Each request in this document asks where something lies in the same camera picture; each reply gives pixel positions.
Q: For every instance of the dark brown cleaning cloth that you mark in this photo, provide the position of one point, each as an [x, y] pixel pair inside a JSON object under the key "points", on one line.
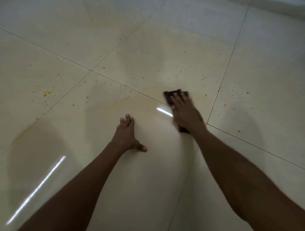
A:
{"points": [[168, 95]]}

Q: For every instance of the person's left forearm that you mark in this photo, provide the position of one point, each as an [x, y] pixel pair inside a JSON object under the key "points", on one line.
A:
{"points": [[76, 190]]}

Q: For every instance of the person's right hand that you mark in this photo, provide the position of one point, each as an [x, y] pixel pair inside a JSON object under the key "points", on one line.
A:
{"points": [[188, 114]]}

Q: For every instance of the person's left hand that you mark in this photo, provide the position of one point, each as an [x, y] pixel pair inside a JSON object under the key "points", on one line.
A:
{"points": [[125, 138]]}

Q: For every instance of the person's right forearm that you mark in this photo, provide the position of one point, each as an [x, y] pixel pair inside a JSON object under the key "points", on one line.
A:
{"points": [[243, 180]]}

